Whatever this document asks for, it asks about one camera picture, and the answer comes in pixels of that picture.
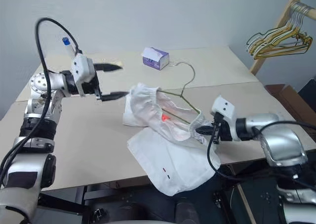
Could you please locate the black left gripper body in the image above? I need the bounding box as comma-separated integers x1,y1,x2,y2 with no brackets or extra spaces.
81,74,103,102

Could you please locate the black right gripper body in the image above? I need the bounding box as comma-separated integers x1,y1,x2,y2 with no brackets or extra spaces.
211,120,234,143

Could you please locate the wooden clothes rack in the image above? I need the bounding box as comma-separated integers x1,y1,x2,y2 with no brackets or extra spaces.
249,0,316,75

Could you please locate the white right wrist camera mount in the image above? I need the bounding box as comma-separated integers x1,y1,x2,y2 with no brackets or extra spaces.
210,94,237,126

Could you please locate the black case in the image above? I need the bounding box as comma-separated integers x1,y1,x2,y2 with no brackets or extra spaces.
297,78,316,106

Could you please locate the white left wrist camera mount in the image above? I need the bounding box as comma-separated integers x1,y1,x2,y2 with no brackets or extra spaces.
71,53,96,96

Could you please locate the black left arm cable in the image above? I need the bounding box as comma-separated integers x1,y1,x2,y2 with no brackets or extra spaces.
0,17,83,189

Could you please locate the olive wire hanger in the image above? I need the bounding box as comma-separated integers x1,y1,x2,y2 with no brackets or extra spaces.
158,61,203,126

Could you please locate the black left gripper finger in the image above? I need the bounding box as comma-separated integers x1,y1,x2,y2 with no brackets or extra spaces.
93,62,123,74
101,91,129,102

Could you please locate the brown cardboard box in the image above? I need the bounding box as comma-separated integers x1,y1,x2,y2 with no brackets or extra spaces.
265,84,316,135

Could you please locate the white bottle with blue cap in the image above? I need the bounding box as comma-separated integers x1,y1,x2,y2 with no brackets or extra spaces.
61,37,76,59

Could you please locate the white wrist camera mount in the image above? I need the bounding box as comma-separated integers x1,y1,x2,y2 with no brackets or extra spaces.
71,53,96,96
210,94,237,126

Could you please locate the black binder clip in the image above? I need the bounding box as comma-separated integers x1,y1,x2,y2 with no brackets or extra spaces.
93,208,106,220

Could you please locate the purple tissue box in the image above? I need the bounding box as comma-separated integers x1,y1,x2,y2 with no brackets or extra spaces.
142,46,170,70

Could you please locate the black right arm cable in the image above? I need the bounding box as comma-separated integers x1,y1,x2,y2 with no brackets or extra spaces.
206,112,316,182

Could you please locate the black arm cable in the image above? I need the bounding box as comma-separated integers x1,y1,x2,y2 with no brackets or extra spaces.
0,17,83,189
206,112,316,182

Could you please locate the bunch of wire hangers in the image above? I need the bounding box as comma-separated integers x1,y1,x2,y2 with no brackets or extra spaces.
248,3,313,60

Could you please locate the black table frame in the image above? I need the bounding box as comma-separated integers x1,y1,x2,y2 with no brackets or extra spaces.
37,164,279,224

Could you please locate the white garment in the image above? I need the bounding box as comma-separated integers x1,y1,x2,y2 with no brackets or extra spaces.
122,83,222,197

